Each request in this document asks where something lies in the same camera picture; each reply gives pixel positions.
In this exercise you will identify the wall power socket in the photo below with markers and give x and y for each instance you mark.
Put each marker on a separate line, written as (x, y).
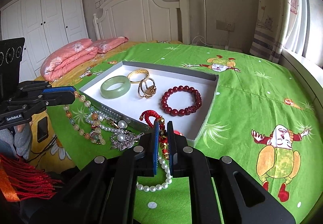
(225, 26)

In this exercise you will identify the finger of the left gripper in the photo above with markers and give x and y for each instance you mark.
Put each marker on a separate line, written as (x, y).
(51, 99)
(37, 87)

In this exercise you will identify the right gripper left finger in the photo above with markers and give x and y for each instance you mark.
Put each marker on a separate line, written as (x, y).
(108, 186)

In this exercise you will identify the white wooden headboard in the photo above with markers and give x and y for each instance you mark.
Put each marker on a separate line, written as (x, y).
(144, 20)

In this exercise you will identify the white wardrobe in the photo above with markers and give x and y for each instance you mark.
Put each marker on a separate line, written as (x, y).
(46, 25)

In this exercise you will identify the pink folded quilt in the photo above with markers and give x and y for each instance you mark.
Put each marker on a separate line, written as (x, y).
(63, 60)

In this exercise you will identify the pale green jade bangle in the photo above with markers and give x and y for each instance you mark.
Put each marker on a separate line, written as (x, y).
(115, 87)

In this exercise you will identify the silver rhinestone brooch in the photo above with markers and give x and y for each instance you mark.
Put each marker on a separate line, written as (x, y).
(123, 141)

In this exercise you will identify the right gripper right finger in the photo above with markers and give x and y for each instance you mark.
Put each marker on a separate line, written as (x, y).
(221, 191)

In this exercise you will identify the red tassel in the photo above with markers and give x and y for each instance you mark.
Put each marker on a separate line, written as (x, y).
(21, 181)

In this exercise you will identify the patterned window curtain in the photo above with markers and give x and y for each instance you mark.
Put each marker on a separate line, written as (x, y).
(281, 24)

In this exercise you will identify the green cartoon bed sheet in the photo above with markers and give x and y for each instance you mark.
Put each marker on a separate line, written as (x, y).
(260, 96)

